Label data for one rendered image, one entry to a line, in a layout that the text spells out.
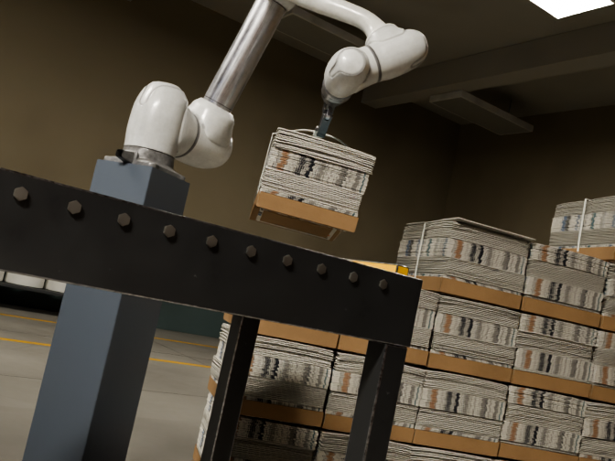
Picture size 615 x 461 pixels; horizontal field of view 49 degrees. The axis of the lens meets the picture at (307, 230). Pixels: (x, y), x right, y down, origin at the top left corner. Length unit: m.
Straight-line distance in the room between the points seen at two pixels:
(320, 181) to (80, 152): 6.79
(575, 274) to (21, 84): 7.06
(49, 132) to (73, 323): 6.54
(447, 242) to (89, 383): 1.12
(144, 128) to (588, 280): 1.49
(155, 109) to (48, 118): 6.47
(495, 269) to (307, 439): 0.78
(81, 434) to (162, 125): 0.89
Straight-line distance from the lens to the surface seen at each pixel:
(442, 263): 2.16
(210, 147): 2.19
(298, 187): 1.89
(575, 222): 2.68
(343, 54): 1.76
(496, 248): 2.22
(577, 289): 2.38
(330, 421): 2.04
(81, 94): 8.64
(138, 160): 2.02
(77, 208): 0.90
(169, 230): 0.94
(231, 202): 9.26
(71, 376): 2.03
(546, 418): 2.36
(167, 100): 2.07
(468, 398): 2.20
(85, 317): 2.01
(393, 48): 1.84
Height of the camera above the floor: 0.72
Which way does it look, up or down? 6 degrees up
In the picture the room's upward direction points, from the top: 12 degrees clockwise
